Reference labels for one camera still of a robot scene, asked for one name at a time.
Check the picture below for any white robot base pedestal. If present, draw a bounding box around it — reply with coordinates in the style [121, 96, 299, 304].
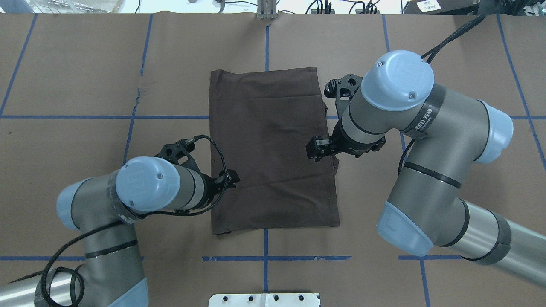
[208, 292, 321, 307]

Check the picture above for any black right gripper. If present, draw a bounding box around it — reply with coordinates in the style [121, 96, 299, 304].
[305, 74, 386, 162]

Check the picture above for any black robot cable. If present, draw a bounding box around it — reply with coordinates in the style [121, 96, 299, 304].
[9, 135, 229, 307]

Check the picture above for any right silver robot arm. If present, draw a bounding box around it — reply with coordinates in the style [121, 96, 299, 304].
[306, 50, 546, 287]

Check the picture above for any dark brown t-shirt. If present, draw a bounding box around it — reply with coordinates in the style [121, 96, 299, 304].
[209, 67, 340, 235]

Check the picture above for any aluminium frame post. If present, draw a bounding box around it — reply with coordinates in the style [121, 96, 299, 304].
[257, 0, 278, 20]

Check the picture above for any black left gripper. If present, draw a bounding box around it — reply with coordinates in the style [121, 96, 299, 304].
[154, 136, 240, 209]

